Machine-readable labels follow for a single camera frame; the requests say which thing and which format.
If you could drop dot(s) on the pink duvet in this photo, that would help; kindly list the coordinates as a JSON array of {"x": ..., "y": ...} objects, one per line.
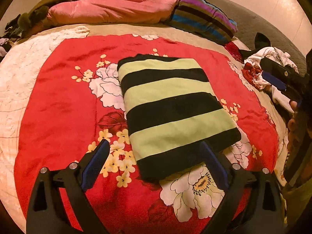
[{"x": 117, "y": 7}]

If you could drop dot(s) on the green black striped sweater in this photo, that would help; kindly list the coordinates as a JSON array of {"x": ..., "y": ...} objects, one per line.
[{"x": 170, "y": 102}]

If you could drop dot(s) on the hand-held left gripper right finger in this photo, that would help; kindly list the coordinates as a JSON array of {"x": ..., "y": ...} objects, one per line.
[{"x": 217, "y": 168}]

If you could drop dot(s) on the red floral blanket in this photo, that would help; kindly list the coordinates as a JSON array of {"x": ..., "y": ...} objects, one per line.
[{"x": 61, "y": 90}]

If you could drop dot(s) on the black garment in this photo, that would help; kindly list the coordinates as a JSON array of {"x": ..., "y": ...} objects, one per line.
[{"x": 260, "y": 41}]

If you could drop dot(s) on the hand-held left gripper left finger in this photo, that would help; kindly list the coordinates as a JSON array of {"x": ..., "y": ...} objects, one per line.
[{"x": 96, "y": 165}]

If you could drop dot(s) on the grey quilted headboard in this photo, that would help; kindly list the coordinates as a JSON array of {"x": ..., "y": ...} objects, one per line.
[{"x": 256, "y": 22}]

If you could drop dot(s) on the person's right hand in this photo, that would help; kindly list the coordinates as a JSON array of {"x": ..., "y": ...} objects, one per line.
[{"x": 291, "y": 126}]

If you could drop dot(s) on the pile of white clothes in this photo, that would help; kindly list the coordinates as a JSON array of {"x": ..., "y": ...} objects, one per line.
[{"x": 275, "y": 53}]

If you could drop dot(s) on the striped multicolour pillow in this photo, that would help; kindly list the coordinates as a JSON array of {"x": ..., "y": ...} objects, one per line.
[{"x": 202, "y": 19}]

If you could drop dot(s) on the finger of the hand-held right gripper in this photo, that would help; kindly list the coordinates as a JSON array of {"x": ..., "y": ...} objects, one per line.
[
  {"x": 274, "y": 80},
  {"x": 277, "y": 67}
]

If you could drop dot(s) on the person's green clothing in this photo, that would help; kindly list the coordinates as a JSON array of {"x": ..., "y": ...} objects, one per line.
[{"x": 297, "y": 204}]

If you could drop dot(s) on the pile of dark clothes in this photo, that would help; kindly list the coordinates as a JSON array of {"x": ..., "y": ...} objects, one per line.
[{"x": 9, "y": 29}]

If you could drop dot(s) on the brown fur-trimmed coat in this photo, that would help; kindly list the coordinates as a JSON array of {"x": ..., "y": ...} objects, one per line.
[{"x": 48, "y": 2}]

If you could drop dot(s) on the dark red garment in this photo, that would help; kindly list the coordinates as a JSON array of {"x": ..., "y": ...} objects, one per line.
[{"x": 251, "y": 70}]

